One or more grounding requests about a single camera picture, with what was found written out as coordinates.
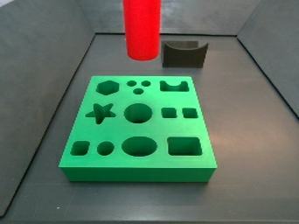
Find dark grey u-shaped block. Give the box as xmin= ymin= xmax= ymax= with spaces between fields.
xmin=162 ymin=40 xmax=210 ymax=68

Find green shape sorter block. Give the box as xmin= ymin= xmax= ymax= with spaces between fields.
xmin=59 ymin=76 xmax=218 ymax=182

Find red cylinder peg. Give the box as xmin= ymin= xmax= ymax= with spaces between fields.
xmin=123 ymin=0 xmax=162 ymax=61

